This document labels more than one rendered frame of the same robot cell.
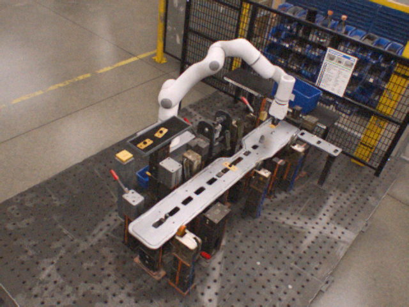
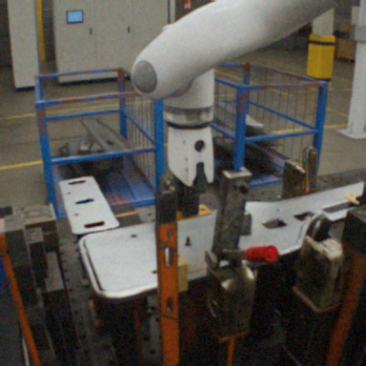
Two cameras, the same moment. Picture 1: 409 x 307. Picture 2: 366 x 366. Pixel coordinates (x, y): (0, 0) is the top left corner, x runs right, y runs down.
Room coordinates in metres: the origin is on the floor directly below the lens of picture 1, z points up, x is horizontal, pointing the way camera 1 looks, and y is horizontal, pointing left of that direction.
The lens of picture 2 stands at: (2.62, -0.06, 1.42)
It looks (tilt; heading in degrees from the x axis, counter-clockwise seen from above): 25 degrees down; 214
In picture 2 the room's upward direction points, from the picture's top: straight up
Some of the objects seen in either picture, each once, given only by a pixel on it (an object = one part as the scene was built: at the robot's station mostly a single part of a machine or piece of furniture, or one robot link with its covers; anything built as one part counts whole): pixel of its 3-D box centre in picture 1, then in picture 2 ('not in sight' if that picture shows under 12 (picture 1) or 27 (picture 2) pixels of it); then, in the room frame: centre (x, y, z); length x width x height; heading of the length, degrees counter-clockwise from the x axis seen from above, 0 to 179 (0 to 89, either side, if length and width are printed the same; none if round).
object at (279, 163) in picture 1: (273, 178); not in sight; (1.82, -0.45, 0.84); 0.11 x 0.08 x 0.29; 57
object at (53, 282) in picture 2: (287, 135); (64, 329); (2.29, -0.57, 0.85); 0.12 x 0.03 x 0.30; 57
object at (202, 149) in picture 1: (197, 166); not in sight; (1.76, 0.02, 0.89); 0.13 x 0.11 x 0.38; 57
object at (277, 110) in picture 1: (279, 107); (188, 147); (2.07, -0.41, 1.20); 0.10 x 0.07 x 0.11; 57
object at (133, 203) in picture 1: (132, 221); not in sight; (1.28, 0.30, 0.88); 0.11 x 0.10 x 0.36; 57
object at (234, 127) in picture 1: (229, 145); (310, 323); (2.03, -0.16, 0.88); 0.11 x 0.09 x 0.37; 57
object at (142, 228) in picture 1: (229, 169); (362, 200); (1.66, -0.15, 1.00); 1.38 x 0.22 x 0.02; 147
